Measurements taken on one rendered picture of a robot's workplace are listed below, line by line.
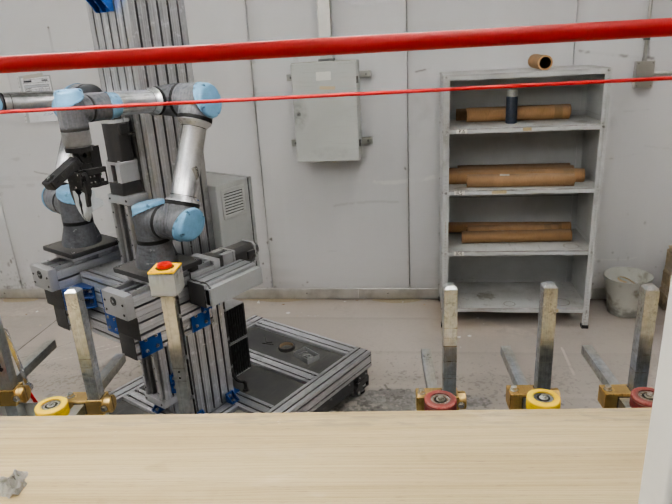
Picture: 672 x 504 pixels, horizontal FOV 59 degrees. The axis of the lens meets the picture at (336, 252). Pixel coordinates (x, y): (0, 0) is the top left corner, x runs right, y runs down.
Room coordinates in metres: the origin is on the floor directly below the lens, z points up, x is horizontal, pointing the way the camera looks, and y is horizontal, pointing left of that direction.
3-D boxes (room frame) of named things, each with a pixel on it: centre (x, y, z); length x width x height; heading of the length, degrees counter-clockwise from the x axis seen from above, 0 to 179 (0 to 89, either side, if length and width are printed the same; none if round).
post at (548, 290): (1.38, -0.54, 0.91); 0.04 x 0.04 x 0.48; 86
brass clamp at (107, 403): (1.47, 0.73, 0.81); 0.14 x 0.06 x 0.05; 86
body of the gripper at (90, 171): (1.66, 0.69, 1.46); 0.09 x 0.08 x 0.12; 142
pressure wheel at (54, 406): (1.33, 0.76, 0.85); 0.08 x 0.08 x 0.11
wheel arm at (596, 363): (1.41, -0.75, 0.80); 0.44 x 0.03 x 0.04; 176
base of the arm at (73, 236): (2.31, 1.03, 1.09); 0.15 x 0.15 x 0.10
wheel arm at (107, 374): (1.52, 0.75, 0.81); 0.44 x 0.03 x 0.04; 176
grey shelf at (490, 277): (3.55, -1.12, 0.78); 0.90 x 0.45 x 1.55; 82
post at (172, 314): (1.45, 0.45, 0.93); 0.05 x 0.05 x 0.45; 86
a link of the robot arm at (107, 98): (1.75, 0.66, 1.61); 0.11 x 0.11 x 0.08; 59
